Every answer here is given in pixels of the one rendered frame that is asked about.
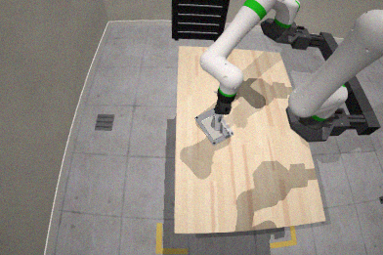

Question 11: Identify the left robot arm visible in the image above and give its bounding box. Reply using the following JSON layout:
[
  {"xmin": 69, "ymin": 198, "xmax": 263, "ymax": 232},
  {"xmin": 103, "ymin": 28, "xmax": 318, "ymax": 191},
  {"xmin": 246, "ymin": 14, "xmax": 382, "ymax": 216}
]
[{"xmin": 288, "ymin": 10, "xmax": 383, "ymax": 130}]

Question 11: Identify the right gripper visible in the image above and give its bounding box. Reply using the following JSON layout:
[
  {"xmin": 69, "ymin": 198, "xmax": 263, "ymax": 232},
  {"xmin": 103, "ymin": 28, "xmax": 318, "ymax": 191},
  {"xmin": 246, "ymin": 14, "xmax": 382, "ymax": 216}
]
[{"xmin": 214, "ymin": 89, "xmax": 237, "ymax": 123}]

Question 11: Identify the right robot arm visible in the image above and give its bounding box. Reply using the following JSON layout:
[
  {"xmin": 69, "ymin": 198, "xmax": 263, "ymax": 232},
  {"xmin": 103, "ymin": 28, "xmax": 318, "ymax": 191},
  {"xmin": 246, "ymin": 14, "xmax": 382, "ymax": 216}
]
[{"xmin": 199, "ymin": 0, "xmax": 305, "ymax": 97}]

